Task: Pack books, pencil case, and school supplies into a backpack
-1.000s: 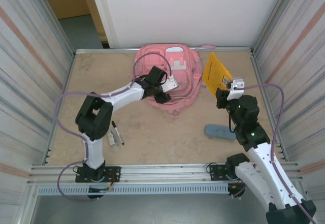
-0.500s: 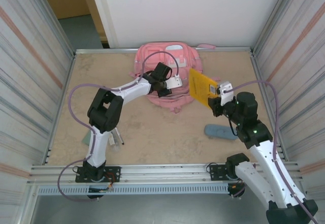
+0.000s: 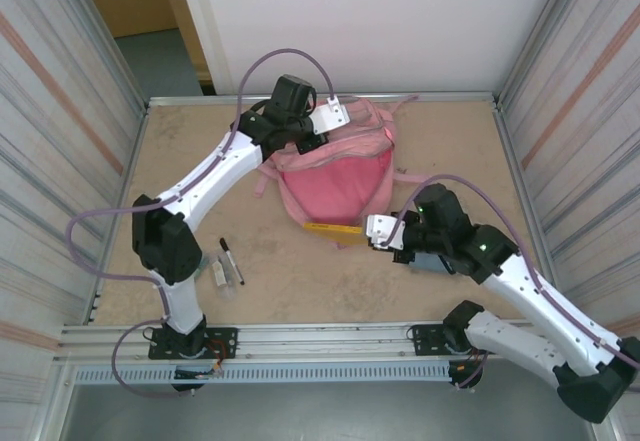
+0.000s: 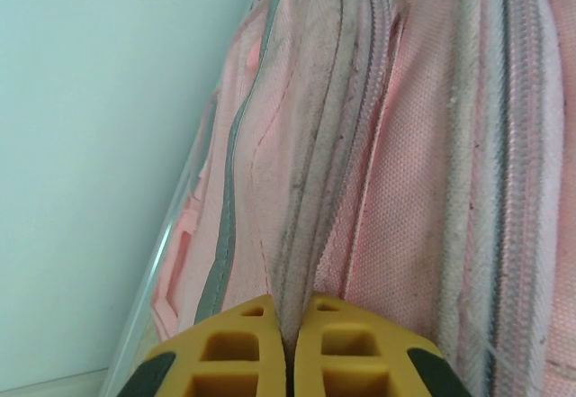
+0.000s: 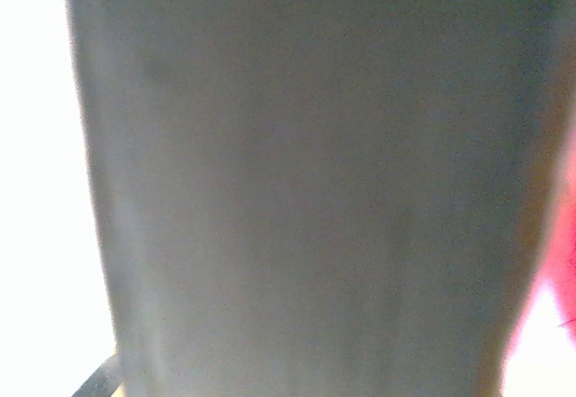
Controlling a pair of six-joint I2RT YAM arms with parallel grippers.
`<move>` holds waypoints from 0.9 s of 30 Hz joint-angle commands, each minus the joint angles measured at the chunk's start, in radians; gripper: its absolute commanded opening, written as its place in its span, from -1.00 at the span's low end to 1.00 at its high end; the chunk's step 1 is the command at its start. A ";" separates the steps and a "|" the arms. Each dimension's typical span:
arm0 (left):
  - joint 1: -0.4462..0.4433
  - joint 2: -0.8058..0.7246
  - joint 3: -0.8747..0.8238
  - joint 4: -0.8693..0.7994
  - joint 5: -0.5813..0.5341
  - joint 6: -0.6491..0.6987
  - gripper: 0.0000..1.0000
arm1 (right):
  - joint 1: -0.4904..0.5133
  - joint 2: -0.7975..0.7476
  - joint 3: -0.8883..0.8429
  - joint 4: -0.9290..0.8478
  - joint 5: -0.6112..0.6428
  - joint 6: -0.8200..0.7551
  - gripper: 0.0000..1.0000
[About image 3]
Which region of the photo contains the pink backpack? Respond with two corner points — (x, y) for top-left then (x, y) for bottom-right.
(252, 93), (431, 250)

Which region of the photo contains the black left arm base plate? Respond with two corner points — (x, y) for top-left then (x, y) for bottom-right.
(148, 327), (239, 361)

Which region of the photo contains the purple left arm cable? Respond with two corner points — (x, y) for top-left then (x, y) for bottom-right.
(66, 49), (335, 400)

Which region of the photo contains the black marker pen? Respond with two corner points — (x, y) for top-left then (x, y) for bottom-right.
(219, 236), (246, 287)

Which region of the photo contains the grey metal sheet panel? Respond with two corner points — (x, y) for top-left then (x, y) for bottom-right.
(59, 383), (601, 441)

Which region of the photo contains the small circuit board with wires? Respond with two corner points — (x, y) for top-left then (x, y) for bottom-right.
(172, 360), (225, 381)
(447, 358), (484, 391)

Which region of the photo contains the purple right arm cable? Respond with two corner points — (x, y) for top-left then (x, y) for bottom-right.
(382, 174), (640, 390)

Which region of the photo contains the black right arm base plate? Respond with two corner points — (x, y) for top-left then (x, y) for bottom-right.
(409, 321), (474, 357)

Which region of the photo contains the aluminium table side rail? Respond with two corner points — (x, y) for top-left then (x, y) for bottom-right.
(492, 100), (569, 318)
(82, 103), (151, 325)

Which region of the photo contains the wide aluminium rail under arm bases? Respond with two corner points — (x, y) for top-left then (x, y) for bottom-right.
(53, 316), (599, 362)

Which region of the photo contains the aluminium upright post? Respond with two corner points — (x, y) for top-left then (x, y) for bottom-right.
(72, 0), (150, 111)
(498, 0), (576, 102)

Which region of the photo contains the yellow book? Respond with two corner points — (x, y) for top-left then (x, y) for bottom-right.
(302, 220), (370, 249)

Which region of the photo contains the blue-grey pencil case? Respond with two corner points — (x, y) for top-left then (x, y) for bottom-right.
(412, 252), (457, 277)

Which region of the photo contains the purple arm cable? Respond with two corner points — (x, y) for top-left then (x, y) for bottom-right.
(66, 49), (335, 400)
(382, 174), (640, 390)

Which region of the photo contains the grey slotted cable duct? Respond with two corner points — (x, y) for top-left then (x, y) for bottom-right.
(73, 363), (454, 386)

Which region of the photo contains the small clear glue stick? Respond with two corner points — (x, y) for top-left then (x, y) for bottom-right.
(202, 255), (239, 303)

